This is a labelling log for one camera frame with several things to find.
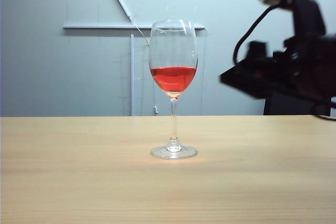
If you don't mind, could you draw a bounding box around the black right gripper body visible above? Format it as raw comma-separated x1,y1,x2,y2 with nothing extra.
246,33,336,109

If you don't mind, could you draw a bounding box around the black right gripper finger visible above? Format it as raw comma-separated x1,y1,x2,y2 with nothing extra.
219,59,277,101

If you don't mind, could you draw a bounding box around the wine glass with red liquid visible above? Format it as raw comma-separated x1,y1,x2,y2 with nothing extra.
149,19,198,159

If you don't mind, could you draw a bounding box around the black office chair with headrest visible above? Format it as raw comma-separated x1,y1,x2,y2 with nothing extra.
263,94,332,116

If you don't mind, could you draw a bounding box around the black camera cable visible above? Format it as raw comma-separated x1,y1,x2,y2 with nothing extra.
233,5,274,64

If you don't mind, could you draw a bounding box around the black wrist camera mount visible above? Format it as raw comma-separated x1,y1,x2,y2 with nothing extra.
285,0,328,37

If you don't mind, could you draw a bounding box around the thin white wall cable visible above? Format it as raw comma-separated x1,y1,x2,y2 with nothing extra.
128,14,159,116

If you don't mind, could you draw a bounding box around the white vertical wall rail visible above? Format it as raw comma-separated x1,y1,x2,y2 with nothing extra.
130,34,136,116

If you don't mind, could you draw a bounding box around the white horizontal wall rail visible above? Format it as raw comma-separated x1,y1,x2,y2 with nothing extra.
62,24,206,30

